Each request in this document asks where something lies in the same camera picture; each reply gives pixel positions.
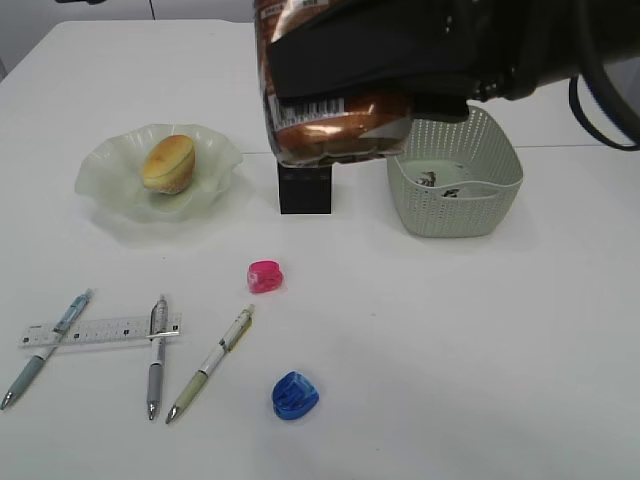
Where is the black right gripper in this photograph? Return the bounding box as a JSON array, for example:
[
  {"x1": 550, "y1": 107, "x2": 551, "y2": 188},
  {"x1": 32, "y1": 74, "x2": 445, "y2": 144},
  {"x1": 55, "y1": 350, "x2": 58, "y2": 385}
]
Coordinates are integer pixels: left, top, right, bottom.
[{"x1": 269, "y1": 1, "x2": 540, "y2": 123}]

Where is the brown Nescafe coffee bottle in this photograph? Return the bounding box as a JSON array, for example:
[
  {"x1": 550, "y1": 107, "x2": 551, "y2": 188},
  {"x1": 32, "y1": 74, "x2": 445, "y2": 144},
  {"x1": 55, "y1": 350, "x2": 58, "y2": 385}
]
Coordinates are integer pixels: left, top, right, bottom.
[{"x1": 253, "y1": 1, "x2": 411, "y2": 167}]

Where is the long paper piece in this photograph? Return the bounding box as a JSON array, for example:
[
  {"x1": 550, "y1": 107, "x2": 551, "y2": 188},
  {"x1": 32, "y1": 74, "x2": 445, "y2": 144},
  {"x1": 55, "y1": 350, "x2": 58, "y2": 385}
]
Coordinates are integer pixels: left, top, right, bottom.
[{"x1": 415, "y1": 171, "x2": 437, "y2": 188}]

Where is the bread roll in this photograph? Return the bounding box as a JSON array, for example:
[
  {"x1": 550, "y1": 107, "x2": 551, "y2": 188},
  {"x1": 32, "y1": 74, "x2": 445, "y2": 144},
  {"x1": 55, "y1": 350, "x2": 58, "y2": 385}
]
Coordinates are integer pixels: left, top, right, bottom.
[{"x1": 142, "y1": 135, "x2": 196, "y2": 195}]

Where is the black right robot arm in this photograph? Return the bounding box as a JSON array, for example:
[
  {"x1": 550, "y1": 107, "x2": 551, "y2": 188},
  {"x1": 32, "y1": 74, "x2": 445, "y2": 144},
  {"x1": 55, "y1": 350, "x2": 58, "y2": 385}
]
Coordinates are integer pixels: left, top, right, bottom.
[{"x1": 266, "y1": 1, "x2": 639, "y2": 122}]

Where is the black mesh pen holder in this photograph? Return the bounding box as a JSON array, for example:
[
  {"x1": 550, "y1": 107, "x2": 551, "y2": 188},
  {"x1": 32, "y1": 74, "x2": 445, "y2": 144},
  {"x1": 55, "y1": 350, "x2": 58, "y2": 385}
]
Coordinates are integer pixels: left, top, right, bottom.
[{"x1": 277, "y1": 163, "x2": 332, "y2": 215}]

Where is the pale green plastic basket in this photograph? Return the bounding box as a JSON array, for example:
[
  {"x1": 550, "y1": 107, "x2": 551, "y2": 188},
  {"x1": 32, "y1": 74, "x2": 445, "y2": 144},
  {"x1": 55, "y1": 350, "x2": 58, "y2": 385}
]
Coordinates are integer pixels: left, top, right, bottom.
[{"x1": 387, "y1": 106, "x2": 524, "y2": 238}]

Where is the pale green wavy glass plate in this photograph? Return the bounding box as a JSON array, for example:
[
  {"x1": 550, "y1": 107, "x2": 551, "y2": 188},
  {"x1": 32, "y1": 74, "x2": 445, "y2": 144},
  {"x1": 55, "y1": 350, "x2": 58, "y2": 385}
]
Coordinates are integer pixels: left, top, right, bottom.
[{"x1": 75, "y1": 124, "x2": 243, "y2": 223}]

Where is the beige click pen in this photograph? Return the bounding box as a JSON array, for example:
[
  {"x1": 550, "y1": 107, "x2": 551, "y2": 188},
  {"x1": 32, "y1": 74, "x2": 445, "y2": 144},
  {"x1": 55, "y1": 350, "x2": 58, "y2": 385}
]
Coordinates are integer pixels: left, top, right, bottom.
[{"x1": 165, "y1": 304, "x2": 255, "y2": 425}]

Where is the grey click pen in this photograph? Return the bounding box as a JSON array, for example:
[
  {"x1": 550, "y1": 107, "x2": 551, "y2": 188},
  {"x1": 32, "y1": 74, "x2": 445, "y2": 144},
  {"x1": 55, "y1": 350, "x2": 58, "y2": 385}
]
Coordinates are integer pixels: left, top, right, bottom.
[{"x1": 146, "y1": 295, "x2": 168, "y2": 421}]

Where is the light blue click pen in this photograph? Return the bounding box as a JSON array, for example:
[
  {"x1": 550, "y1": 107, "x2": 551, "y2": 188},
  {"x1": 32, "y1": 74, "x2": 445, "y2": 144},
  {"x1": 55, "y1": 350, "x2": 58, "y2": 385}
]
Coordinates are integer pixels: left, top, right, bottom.
[{"x1": 1, "y1": 289, "x2": 93, "y2": 411}]

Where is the pink correction tape dispenser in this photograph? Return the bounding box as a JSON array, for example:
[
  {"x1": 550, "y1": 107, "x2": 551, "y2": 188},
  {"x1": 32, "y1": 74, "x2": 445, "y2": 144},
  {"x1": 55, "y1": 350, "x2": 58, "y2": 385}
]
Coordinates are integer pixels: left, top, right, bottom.
[{"x1": 247, "y1": 260, "x2": 284, "y2": 294}]

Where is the clear plastic ruler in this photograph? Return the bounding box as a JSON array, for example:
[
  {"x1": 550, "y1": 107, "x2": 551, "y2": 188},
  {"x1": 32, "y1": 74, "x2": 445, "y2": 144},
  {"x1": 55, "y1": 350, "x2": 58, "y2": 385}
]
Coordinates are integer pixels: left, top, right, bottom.
[{"x1": 18, "y1": 313, "x2": 182, "y2": 349}]

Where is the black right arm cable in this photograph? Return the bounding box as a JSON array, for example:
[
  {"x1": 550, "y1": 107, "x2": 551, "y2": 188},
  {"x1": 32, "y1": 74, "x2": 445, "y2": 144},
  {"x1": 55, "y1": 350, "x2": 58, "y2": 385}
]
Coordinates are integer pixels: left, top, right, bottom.
[{"x1": 568, "y1": 0, "x2": 640, "y2": 152}]

